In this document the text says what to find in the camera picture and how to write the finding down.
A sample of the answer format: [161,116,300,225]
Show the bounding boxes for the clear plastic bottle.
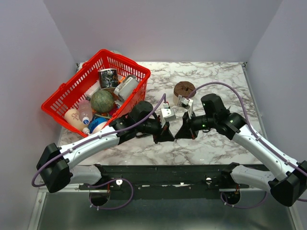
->
[78,100,93,125]

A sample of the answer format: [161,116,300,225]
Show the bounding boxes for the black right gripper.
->
[176,110,216,139]

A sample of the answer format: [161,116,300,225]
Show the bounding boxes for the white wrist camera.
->
[160,103,176,122]
[177,95,193,117]

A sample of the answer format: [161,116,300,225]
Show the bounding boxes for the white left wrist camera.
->
[160,103,176,122]

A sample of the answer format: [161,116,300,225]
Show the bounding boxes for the brown wrapped paper roll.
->
[173,81,195,105]

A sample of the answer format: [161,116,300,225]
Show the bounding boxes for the dark printed can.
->
[98,68,119,89]

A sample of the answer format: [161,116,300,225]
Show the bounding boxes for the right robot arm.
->
[175,93,307,207]

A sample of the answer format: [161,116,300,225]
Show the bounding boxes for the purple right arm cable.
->
[187,82,307,209]

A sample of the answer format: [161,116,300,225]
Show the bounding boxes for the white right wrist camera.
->
[177,95,193,117]

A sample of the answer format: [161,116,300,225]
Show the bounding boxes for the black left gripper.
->
[136,118,175,145]

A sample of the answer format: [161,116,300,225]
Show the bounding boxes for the red plastic basket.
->
[41,49,151,137]

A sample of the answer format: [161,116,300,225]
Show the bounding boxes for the white small box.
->
[85,81,101,98]

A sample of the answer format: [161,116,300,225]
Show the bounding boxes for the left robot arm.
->
[36,101,176,193]

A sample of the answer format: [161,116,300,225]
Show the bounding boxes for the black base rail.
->
[79,165,239,200]

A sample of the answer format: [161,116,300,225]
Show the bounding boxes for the green glitter ball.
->
[90,90,115,113]

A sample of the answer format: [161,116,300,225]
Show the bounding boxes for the blue white bottle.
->
[82,118,107,135]

